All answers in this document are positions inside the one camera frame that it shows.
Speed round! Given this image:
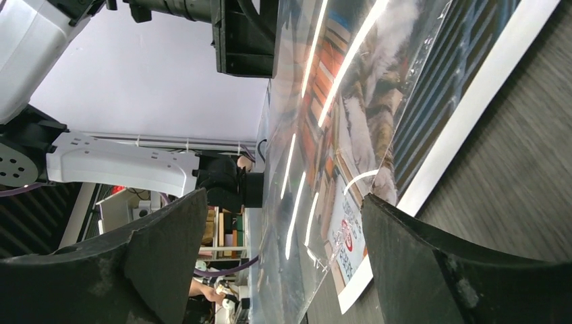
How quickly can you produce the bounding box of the cat and books photo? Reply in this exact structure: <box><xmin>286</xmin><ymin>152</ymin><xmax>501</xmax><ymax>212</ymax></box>
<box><xmin>285</xmin><ymin>0</ymin><xmax>562</xmax><ymax>315</ymax></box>

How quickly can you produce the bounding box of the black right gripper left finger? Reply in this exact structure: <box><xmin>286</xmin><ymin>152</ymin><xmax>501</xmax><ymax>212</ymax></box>
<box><xmin>1</xmin><ymin>189</ymin><xmax>208</xmax><ymax>323</ymax></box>

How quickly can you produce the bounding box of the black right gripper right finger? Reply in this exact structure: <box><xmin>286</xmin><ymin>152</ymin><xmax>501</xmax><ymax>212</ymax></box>
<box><xmin>362</xmin><ymin>194</ymin><xmax>571</xmax><ymax>323</ymax></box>

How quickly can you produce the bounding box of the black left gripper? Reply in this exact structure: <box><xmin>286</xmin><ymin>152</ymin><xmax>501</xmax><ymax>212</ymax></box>
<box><xmin>126</xmin><ymin>0</ymin><xmax>279</xmax><ymax>78</ymax></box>

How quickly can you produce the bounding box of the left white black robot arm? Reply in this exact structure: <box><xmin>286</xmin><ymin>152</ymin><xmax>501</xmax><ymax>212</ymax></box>
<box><xmin>1</xmin><ymin>1</ymin><xmax>279</xmax><ymax>213</ymax></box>

